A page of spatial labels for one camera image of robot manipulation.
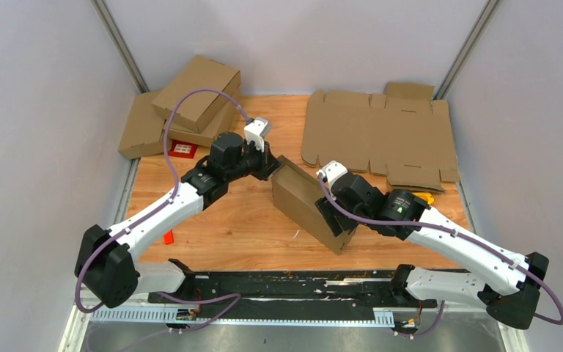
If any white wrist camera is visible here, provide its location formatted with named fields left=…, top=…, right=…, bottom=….
left=243, top=117, right=272, bottom=153
left=316, top=160, right=348, bottom=188

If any flat-lying folded cardboard box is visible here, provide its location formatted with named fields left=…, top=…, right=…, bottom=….
left=118, top=89, right=165, bottom=160

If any flat cardboard sheet stack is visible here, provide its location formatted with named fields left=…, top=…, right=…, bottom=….
left=301, top=82, right=460, bottom=192

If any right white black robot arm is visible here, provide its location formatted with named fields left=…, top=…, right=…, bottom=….
left=316, top=168, right=552, bottom=330

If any red plastic tray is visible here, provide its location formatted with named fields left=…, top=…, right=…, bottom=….
left=168, top=140, right=198, bottom=159

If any aluminium corner post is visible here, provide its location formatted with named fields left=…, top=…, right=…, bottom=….
left=91, top=0, right=150, bottom=93
left=434, top=0, right=502, bottom=100

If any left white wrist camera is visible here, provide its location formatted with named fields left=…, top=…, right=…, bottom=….
left=243, top=117, right=272, bottom=153

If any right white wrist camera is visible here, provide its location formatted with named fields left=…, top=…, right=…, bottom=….
left=316, top=160, right=348, bottom=188

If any white slotted cable duct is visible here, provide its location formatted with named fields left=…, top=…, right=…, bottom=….
left=89, top=307, right=396, bottom=327

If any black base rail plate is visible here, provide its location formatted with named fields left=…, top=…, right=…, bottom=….
left=174, top=269, right=438, bottom=321

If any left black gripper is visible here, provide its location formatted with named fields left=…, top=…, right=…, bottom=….
left=227, top=138, right=284, bottom=183

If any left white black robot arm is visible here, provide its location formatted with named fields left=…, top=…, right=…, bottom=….
left=74, top=131, right=279, bottom=313

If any left aluminium corner post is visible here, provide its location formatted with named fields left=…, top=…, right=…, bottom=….
left=91, top=0, right=150, bottom=93

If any yellow plastic triangle piece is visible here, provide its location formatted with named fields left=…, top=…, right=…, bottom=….
left=413, top=192, right=435, bottom=205

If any right aluminium corner post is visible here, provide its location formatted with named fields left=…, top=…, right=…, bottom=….
left=434, top=0, right=502, bottom=100

